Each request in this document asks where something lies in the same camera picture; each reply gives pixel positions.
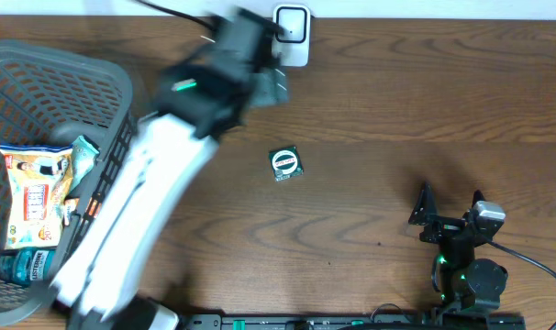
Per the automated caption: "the small green box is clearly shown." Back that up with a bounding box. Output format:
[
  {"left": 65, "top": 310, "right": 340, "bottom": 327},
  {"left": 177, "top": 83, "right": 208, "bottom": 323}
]
[{"left": 268, "top": 146, "right": 304, "bottom": 182}]

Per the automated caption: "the teal tissue packet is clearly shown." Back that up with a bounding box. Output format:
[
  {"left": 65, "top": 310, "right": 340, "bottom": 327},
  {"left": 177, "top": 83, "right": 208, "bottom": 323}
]
[{"left": 70, "top": 135, "right": 99, "bottom": 192}]

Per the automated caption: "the yellow snack bag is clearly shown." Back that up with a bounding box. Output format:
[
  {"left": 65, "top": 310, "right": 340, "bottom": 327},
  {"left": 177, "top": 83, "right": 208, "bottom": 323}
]
[{"left": 0, "top": 144, "right": 73, "bottom": 250}]

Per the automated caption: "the blue mouthwash bottle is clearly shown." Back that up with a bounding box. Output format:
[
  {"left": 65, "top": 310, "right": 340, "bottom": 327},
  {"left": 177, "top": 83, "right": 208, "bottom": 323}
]
[{"left": 0, "top": 247, "right": 55, "bottom": 287}]

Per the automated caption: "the small orange box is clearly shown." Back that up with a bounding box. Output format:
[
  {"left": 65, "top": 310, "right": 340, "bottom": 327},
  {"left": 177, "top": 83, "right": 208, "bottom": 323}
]
[{"left": 250, "top": 67, "right": 289, "bottom": 107}]

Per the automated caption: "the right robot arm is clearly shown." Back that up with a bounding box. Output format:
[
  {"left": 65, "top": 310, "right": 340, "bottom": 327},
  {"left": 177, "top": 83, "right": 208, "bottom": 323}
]
[{"left": 408, "top": 182, "right": 508, "bottom": 315}]

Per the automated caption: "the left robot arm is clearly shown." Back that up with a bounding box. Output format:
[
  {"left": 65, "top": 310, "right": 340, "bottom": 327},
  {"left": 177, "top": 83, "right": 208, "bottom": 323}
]
[{"left": 51, "top": 8, "right": 282, "bottom": 329}]

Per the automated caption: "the white barcode scanner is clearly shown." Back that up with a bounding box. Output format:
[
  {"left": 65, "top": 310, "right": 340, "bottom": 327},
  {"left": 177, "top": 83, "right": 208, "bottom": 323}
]
[{"left": 272, "top": 4, "right": 312, "bottom": 67}]

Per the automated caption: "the grey plastic basket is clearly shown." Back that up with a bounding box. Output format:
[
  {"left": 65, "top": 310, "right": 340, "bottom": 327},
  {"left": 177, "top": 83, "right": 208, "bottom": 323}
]
[{"left": 0, "top": 38, "right": 137, "bottom": 327}]

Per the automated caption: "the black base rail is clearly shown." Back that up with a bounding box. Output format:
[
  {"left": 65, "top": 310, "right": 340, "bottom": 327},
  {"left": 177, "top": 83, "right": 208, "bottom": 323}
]
[{"left": 177, "top": 313, "right": 527, "bottom": 330}]

